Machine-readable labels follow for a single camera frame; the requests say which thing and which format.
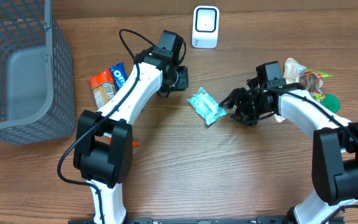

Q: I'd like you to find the teal snack packet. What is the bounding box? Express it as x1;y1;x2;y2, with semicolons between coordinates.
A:
187;87;227;126

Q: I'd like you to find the beige paper bag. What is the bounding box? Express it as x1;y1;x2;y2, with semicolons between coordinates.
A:
273;57;307;123

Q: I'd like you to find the green snack packet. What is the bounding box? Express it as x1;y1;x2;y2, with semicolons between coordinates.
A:
298;69;332;103

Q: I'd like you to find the blue Oreo cookie pack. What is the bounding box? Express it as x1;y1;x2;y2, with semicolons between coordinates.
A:
109;62;127;91

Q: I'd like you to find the green lid jar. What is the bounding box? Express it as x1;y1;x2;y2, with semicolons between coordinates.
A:
321;94;341;113

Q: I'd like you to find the red snack packet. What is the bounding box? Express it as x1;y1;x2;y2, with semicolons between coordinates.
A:
88;68;140;147

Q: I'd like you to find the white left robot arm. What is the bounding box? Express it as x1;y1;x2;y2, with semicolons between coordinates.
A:
73;30;188;223

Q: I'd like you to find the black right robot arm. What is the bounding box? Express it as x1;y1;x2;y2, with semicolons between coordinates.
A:
219;61;358;224

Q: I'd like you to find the white barcode scanner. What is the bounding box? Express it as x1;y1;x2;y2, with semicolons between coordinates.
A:
191;5;220;49

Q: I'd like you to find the dark grey plastic basket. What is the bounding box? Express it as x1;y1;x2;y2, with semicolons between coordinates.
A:
0;0;76;145

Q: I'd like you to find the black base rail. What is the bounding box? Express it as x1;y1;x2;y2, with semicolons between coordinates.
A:
68;216;291;224

